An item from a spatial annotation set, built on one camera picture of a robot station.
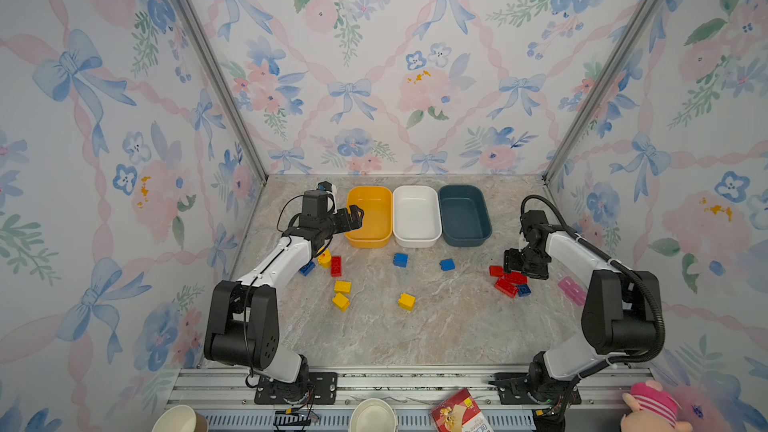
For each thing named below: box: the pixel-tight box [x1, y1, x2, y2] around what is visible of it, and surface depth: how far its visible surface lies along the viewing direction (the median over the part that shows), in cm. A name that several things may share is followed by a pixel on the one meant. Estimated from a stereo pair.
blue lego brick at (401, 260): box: [393, 253, 409, 268], surface depth 100 cm
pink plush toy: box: [620, 379, 694, 432], surface depth 68 cm
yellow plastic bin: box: [344, 186, 393, 248], surface depth 108 cm
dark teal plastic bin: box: [438, 184, 492, 247], surface depth 108 cm
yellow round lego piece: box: [318, 248, 332, 269], surface depth 97 cm
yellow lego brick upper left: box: [334, 280, 352, 295], surface depth 92 cm
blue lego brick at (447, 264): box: [439, 258, 456, 271], surface depth 99 cm
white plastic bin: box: [392, 185, 442, 249], surface depth 106 cm
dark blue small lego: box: [517, 284, 532, 297], surface depth 91 cm
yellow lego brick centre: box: [398, 292, 417, 311], surface depth 89 cm
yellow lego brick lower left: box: [332, 292, 350, 312], surface depth 88 cm
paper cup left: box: [151, 404, 209, 432], surface depth 65 cm
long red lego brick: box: [494, 277, 518, 299], surface depth 92 cm
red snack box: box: [431, 388, 494, 432], surface depth 69 cm
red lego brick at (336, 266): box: [331, 256, 342, 277], surface depth 96 cm
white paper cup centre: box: [349, 398, 398, 432], surface depth 71 cm
